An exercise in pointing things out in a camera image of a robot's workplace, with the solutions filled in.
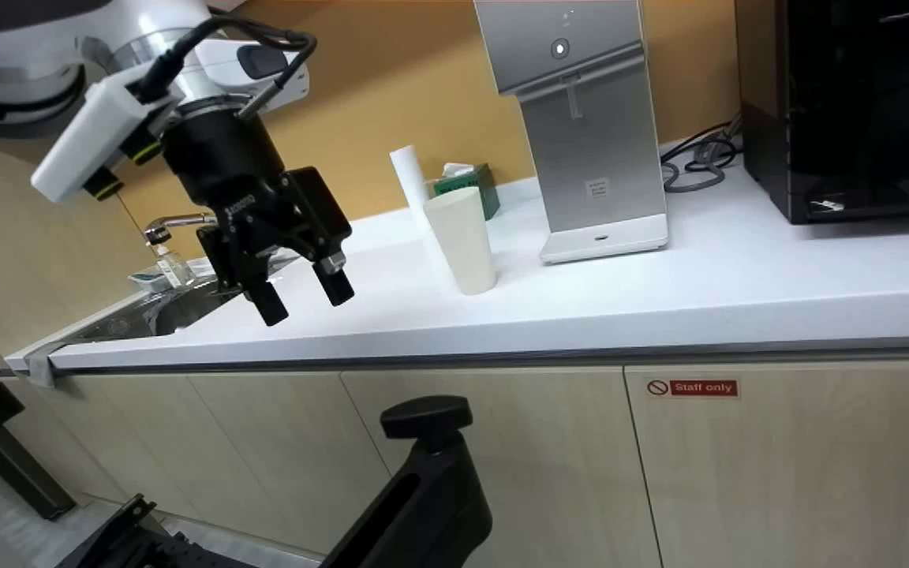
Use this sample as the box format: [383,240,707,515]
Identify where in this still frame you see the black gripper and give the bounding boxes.
[165,111,352,327]

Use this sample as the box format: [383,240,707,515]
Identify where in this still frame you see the cream paper cup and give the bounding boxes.
[427,187,497,294]

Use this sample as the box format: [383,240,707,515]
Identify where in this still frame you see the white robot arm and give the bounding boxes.
[0,0,350,300]

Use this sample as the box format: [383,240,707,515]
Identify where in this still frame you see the silver water dispenser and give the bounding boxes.
[474,0,670,266]

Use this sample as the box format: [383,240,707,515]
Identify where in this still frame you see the clear soap bottle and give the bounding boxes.
[148,236,189,290]

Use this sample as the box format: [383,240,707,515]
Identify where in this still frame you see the stainless steel sink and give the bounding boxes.
[73,280,233,344]

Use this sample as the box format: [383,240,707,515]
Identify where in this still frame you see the chrome sink faucet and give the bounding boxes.
[142,211,219,247]

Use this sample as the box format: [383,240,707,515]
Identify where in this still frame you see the white paper towel roll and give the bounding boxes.
[390,145,428,209]

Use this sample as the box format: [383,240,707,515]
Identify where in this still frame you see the green tissue box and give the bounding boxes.
[432,166,500,222]

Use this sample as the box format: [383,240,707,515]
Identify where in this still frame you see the red warning sticker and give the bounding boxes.
[643,380,739,398]

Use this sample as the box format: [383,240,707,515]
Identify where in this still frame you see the wooden cabinet doors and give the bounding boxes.
[12,359,909,568]

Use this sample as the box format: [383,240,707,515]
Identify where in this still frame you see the black microwave oven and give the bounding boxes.
[733,0,909,223]

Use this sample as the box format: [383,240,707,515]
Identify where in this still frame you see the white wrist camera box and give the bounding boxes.
[33,77,148,202]

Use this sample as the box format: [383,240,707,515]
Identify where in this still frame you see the black power cable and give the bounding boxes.
[661,120,745,195]

